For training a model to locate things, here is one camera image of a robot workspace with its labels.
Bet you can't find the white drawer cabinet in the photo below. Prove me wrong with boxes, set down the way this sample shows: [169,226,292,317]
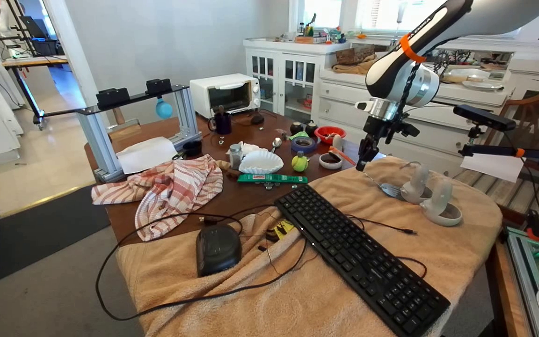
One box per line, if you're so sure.
[315,59,539,181]

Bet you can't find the white VR controller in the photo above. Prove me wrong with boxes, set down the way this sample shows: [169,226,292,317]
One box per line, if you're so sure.
[420,177,465,229]
[380,160,435,207]

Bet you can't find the dark blue mug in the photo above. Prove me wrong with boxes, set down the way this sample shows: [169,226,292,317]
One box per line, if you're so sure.
[212,104,234,139]

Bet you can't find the orange cable strap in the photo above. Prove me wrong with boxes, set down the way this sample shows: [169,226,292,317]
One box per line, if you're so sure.
[399,35,427,65]

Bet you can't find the aluminium frame stand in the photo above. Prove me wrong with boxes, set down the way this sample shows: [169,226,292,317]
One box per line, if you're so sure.
[75,78,203,184]

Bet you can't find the black computer keyboard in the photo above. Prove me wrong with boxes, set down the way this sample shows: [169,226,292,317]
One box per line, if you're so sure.
[274,184,453,337]

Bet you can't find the small white jar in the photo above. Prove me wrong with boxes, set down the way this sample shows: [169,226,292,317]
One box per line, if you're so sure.
[227,141,247,169]

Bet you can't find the blue bowl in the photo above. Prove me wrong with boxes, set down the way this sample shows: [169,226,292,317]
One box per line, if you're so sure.
[291,136,320,158]

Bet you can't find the red striped white cloth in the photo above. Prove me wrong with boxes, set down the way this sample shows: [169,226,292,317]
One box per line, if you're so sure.
[90,154,227,244]

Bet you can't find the dark floor mat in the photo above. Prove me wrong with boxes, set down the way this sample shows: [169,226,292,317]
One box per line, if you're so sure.
[0,184,115,297]

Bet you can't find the white toaster oven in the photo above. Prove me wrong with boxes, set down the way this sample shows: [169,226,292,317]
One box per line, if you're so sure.
[188,72,262,121]

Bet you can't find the black boom with orange tape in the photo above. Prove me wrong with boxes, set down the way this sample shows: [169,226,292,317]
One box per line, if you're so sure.
[457,124,539,164]

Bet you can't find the white coffee filters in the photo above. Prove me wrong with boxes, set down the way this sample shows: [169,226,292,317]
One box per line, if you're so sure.
[238,149,287,177]

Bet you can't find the wooden plank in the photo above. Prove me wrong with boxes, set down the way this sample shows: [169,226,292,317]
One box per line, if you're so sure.
[489,241,534,337]

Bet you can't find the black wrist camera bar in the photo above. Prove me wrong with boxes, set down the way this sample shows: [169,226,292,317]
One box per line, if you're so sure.
[380,119,423,141]

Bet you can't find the white glass door cabinet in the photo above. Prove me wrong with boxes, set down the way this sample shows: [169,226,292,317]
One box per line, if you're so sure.
[242,38,350,128]

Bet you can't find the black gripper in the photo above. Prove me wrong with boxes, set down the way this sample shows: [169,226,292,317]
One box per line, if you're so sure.
[354,115,390,175]

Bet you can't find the red bowl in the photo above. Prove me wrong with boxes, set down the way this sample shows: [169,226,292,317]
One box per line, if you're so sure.
[315,124,349,149]

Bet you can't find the black stereo camera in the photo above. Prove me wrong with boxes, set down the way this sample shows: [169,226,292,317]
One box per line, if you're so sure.
[453,104,519,136]

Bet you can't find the black braided cable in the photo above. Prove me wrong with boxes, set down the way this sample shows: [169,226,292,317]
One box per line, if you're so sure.
[397,59,425,124]

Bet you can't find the brown wicker basket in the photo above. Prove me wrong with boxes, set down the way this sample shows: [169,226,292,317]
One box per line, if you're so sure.
[334,44,378,68]

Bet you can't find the tan terry towel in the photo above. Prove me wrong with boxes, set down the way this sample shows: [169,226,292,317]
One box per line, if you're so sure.
[116,156,506,337]

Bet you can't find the thin black USB cable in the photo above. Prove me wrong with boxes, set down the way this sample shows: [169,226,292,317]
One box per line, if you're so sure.
[343,212,433,282]

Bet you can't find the black mouse cable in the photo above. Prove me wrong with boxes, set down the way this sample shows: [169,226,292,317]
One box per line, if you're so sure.
[94,205,313,325]

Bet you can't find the blue balloon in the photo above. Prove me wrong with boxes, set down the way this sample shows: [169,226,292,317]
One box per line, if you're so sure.
[156,98,176,123]

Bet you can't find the white paper sheet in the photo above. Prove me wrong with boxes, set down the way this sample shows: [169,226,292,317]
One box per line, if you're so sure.
[461,153,528,186]

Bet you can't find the black computer mouse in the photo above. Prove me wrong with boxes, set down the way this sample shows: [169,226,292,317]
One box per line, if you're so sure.
[195,224,244,280]

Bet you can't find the yellow black small tool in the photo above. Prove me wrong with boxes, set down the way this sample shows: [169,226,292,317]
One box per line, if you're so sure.
[257,220,298,254]

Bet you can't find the yellow green tennis ball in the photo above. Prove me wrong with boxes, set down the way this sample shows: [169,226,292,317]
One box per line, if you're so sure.
[291,154,313,175]

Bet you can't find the small black box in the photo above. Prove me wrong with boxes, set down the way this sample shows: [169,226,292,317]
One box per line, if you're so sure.
[182,138,204,160]

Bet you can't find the metal shelf rack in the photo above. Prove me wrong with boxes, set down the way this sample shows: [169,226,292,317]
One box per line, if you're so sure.
[0,0,75,130]

